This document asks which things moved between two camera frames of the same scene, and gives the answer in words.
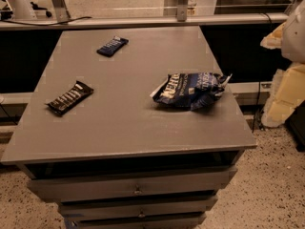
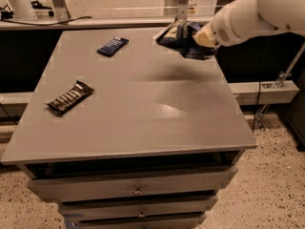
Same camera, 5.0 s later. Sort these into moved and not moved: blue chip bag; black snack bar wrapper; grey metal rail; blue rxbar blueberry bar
Moved: blue chip bag
Not moved: blue rxbar blueberry bar; black snack bar wrapper; grey metal rail
